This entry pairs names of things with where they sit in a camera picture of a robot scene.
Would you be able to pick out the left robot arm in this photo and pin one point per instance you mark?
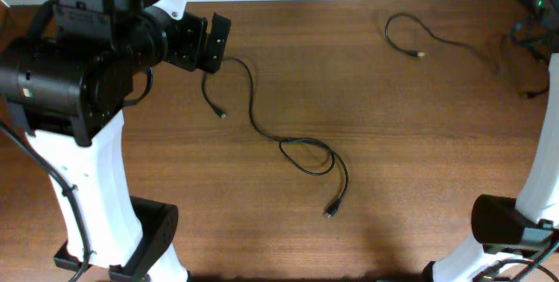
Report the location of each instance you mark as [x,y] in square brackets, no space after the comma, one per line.
[66,83]

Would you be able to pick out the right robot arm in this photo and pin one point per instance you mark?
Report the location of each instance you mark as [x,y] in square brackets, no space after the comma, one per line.
[523,231]

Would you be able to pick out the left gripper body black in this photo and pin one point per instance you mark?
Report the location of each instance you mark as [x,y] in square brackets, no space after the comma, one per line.
[186,42]

